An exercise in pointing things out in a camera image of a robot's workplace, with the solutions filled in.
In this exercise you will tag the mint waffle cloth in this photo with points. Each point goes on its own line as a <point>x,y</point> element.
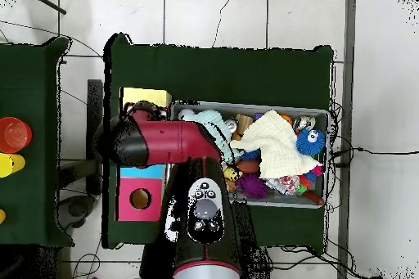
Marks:
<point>212,122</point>

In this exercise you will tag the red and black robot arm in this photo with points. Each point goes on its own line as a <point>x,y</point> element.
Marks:
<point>176,141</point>

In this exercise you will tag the wooden box with three holes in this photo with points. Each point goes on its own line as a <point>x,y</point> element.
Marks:
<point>154,207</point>

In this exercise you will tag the shallow clear mesh bin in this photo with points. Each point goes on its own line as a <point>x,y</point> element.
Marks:
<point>281,200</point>

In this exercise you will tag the silver drink can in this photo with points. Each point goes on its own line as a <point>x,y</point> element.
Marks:
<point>231,126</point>

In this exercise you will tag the white baseball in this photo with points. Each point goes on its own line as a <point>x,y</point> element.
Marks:
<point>185,113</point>

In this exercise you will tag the plain wooden block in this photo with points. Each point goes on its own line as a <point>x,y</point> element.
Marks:
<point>245,122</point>

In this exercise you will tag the purple spiky toy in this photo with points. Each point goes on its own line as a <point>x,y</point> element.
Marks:
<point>252,187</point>

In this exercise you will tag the dark green table cloth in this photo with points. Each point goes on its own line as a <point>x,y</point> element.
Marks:
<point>229,72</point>

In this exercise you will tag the cream waffle cloth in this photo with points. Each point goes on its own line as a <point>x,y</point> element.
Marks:
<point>278,148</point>

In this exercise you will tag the small orange basketball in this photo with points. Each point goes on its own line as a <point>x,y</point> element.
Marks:
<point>286,118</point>

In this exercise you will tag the labelled tin can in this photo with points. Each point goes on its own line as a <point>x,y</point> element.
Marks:
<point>302,122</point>

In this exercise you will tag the blue spiky ball with eyes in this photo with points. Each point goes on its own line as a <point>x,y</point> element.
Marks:
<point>307,145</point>

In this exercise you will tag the black upright stand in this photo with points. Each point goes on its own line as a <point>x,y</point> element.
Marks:
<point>95,102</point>

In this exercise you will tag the grey round base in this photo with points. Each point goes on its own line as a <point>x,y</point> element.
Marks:
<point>77,208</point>

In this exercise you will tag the neighbouring green covered table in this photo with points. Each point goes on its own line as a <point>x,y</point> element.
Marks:
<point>29,79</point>

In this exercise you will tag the red plastic cup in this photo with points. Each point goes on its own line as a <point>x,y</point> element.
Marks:
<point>14,135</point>

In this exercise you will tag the yellow plastic cup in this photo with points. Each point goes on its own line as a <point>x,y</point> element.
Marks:
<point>11,164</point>

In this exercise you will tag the dark tripod leg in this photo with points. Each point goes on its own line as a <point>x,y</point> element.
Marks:
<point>49,2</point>

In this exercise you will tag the small yellow object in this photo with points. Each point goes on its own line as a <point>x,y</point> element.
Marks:
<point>2,216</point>

